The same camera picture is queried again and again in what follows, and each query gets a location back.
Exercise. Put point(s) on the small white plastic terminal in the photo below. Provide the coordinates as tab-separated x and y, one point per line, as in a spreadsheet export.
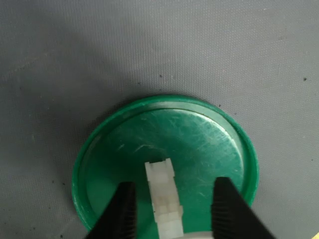
165	196

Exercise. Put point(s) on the round green plastic lid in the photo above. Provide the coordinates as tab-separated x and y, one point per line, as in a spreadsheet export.
189	149

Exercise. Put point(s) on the dark grey table mat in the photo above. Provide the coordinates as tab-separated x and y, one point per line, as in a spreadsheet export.
124	49

